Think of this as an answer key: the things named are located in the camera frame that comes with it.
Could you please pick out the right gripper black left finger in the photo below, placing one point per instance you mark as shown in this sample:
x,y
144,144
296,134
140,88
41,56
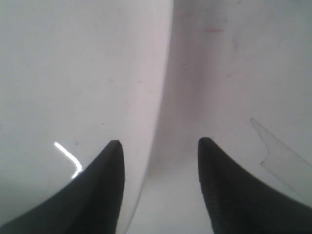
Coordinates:
x,y
89,204

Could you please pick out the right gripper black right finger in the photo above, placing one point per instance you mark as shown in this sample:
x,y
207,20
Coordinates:
x,y
239,203

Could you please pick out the white rectangular plate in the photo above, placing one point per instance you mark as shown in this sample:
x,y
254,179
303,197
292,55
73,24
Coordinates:
x,y
74,75

